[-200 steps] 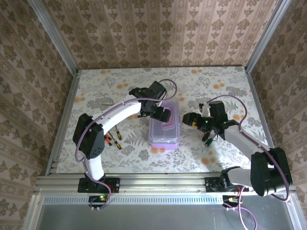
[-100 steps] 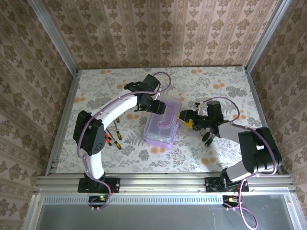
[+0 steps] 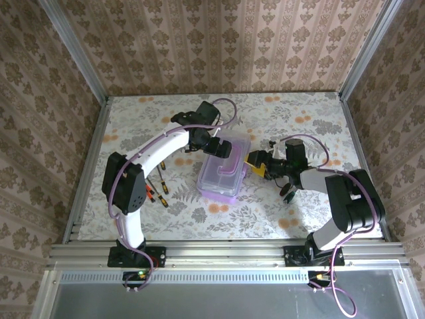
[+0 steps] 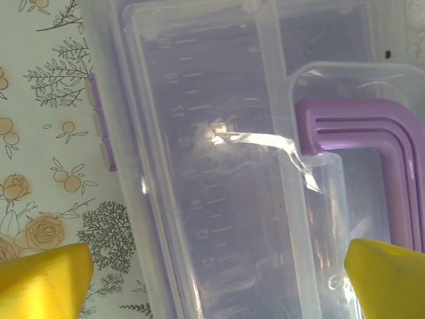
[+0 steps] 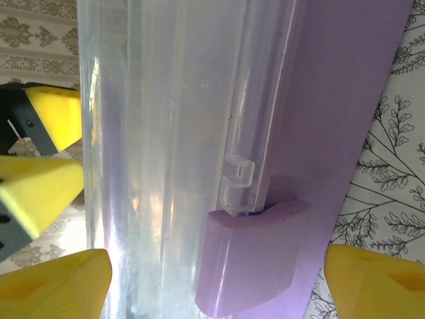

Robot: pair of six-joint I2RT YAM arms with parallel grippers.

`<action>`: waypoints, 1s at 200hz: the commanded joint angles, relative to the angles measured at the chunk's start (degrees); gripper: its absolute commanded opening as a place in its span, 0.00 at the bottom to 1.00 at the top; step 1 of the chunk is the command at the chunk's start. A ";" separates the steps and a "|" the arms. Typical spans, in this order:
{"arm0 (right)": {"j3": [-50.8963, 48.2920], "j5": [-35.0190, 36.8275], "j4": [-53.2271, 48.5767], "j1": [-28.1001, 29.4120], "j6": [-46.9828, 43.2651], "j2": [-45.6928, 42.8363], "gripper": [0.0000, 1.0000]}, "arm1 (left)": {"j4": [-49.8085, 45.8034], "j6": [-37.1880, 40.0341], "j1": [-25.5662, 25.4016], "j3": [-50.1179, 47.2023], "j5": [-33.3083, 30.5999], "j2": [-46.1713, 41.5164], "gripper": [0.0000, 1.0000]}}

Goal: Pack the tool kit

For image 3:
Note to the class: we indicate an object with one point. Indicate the purple toolbox with clear lid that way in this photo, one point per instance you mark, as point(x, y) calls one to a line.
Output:
point(212, 179)

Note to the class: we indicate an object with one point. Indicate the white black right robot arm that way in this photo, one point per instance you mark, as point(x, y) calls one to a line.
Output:
point(352, 199)

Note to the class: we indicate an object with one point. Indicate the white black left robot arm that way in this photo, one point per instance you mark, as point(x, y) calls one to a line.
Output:
point(123, 186)

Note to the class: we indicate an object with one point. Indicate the black controller board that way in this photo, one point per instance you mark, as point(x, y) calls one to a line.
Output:
point(136, 276)
point(318, 277)

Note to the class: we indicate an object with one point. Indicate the grey metal plate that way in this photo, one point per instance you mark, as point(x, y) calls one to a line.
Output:
point(216, 302)

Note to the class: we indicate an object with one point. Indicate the aluminium table side rail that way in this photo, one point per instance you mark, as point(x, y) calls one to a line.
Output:
point(94, 146)
point(354, 133)

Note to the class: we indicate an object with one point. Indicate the aluminium frame post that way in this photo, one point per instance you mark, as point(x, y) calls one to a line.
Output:
point(74, 46)
point(371, 46)

